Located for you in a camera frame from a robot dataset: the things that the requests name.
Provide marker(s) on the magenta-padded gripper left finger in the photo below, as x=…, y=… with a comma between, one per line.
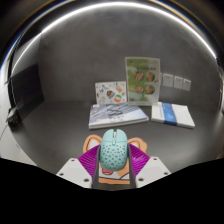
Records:
x=73, y=170

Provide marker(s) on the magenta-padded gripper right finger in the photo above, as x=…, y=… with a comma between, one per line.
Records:
x=151, y=170

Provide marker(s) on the mint green perforated computer mouse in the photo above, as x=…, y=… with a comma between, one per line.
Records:
x=113, y=151

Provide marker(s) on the orange corgi-shaped mouse pad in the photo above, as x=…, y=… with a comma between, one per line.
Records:
x=90, y=141

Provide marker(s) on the white book with blue band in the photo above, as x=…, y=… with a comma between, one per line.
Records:
x=181, y=116

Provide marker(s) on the grey striped book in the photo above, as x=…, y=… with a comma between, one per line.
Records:
x=113, y=115

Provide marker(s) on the white card with colourful stickers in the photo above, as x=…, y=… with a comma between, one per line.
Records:
x=110, y=92

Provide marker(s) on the green menu sign stand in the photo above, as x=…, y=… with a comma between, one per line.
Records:
x=142, y=80

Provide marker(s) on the dark flat panel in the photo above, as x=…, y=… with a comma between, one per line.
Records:
x=28, y=88

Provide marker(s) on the white wall socket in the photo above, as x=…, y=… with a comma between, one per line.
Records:
x=168, y=80
x=178, y=82
x=187, y=85

